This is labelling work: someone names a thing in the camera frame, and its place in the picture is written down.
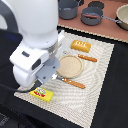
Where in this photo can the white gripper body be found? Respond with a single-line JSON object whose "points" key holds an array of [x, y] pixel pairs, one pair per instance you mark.
{"points": [[28, 61]]}

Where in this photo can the grey teal gripper finger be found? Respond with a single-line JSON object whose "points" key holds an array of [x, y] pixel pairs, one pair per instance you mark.
{"points": [[46, 72]]}

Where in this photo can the yellow butter box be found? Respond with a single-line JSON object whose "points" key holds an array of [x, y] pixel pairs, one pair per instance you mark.
{"points": [[42, 94]]}

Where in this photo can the orange toy bread loaf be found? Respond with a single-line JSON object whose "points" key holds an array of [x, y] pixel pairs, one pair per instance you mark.
{"points": [[81, 46]]}

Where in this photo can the brown toy sausage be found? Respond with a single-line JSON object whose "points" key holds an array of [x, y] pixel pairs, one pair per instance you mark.
{"points": [[91, 16]]}

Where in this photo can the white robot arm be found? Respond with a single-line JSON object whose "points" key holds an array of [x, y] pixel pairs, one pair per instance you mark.
{"points": [[35, 20]]}

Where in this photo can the beige round plate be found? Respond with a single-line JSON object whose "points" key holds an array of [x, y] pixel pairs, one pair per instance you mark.
{"points": [[70, 66]]}

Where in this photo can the woven beige placemat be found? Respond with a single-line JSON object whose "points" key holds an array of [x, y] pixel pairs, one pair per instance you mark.
{"points": [[72, 103]]}

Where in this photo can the dark grey pot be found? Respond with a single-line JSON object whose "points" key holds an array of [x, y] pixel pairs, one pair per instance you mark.
{"points": [[68, 8]]}

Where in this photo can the pink brown mat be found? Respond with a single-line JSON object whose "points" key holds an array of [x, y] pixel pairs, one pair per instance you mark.
{"points": [[106, 28]]}

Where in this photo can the black round lid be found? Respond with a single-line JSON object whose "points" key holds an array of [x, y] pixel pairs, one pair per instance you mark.
{"points": [[96, 4]]}

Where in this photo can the beige pan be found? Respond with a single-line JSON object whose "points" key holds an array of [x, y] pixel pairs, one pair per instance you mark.
{"points": [[122, 15]]}

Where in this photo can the fork with orange handle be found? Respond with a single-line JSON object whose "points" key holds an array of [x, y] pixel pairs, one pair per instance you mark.
{"points": [[68, 81]]}

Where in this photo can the knife with orange handle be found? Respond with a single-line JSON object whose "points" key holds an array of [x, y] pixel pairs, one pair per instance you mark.
{"points": [[83, 57]]}

